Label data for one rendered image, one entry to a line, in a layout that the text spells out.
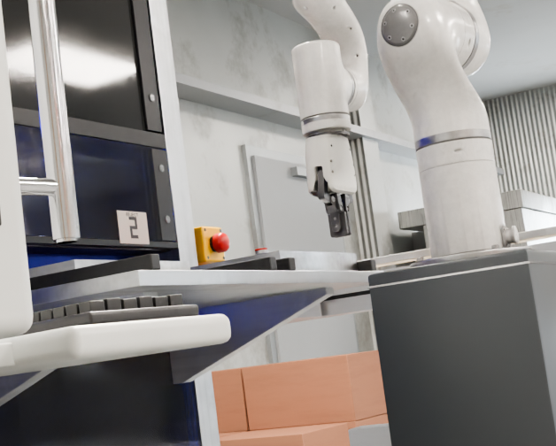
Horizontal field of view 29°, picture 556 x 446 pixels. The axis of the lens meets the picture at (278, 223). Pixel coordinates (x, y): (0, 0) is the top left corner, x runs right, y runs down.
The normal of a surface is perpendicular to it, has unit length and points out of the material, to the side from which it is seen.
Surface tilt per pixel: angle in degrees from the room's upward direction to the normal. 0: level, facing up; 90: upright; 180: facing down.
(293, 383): 90
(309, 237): 90
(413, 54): 125
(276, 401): 90
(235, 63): 90
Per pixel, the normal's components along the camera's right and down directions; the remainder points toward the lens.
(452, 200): -0.42, -0.06
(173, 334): 0.74, -0.18
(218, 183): 0.87, -0.17
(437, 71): -0.14, 0.51
